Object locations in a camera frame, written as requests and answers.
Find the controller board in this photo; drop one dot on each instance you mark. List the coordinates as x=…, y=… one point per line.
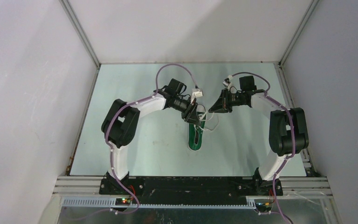
x=123, y=201
x=264, y=207

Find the grey slotted cable duct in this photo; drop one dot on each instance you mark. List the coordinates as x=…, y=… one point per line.
x=108, y=202

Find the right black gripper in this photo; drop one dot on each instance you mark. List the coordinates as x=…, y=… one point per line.
x=222, y=105

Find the right controller board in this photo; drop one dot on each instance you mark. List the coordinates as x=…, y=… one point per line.
x=264, y=207

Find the left controller board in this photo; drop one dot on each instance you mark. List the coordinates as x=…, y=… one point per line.
x=123, y=201

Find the green canvas sneaker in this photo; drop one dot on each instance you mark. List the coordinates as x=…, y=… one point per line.
x=195, y=133

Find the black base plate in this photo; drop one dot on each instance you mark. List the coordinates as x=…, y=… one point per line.
x=228, y=190

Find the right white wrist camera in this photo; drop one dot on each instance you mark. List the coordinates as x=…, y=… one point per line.
x=227, y=83

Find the white shoelace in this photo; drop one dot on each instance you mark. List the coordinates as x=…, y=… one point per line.
x=205, y=117

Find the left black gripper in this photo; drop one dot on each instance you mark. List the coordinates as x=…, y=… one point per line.
x=185, y=114

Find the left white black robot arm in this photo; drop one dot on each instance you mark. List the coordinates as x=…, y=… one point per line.
x=120, y=124

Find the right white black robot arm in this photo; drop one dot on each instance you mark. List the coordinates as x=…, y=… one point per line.
x=288, y=133

